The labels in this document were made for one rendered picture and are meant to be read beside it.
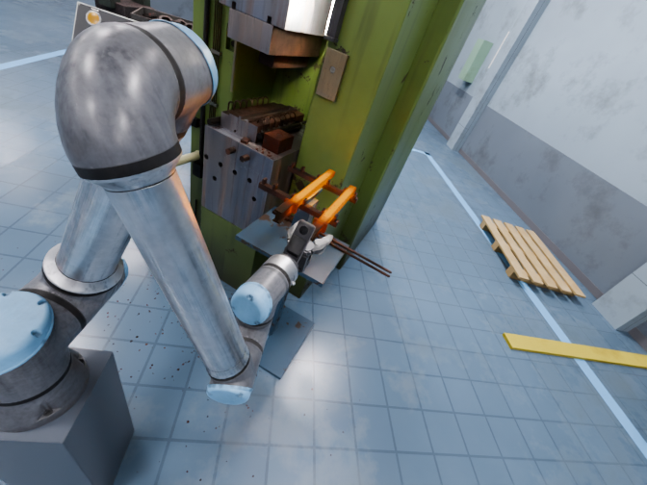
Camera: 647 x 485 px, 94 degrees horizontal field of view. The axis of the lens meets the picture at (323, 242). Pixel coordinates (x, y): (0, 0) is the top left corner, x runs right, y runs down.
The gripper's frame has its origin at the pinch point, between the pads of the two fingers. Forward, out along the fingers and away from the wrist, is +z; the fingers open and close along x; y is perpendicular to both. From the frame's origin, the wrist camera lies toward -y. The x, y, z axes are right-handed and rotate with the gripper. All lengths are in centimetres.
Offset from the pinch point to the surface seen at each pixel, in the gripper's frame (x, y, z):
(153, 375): -42, 95, -28
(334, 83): -25, -30, 52
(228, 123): -65, 1, 42
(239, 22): -64, -38, 42
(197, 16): -97, -32, 58
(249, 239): -26.5, 26.3, 8.5
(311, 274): 2.3, 26.4, 7.5
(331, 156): -17, -1, 53
